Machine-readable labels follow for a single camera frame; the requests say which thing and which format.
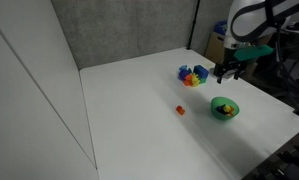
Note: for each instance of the dark equipment stand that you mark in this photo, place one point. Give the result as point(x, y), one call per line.
point(295, 73)

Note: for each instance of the flat orange block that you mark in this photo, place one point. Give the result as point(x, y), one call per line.
point(232, 112)

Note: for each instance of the black tripod pole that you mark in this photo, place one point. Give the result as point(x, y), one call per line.
point(193, 26)

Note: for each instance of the blue bag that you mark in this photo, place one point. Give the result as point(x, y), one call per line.
point(221, 27)

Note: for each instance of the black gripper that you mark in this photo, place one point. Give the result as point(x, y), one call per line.
point(229, 67)

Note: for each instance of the dark blue block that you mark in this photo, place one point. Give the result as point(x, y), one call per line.
point(220, 109)

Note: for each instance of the purple toy ball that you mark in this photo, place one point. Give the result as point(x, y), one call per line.
point(183, 75)

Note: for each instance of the cardboard box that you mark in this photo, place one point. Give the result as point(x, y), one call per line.
point(214, 46)

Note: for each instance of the green plastic bowl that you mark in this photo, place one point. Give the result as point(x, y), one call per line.
point(219, 101)

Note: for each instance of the blue toy box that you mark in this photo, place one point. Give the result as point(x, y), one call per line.
point(201, 71)

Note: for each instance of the orange wedge block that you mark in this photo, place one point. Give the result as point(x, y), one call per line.
point(180, 110)

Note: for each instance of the orange toy piece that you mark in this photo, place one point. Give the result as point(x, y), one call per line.
point(188, 80)

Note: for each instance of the light blue toy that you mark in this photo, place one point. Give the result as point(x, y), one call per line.
point(184, 68)

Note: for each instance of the green toy box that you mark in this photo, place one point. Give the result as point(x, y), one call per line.
point(204, 80)

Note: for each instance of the yellow toy piece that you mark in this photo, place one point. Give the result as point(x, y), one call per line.
point(195, 81)

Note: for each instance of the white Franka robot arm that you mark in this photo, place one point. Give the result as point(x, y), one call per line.
point(249, 20)

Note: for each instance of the yellow cube block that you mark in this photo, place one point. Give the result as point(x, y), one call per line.
point(227, 108)

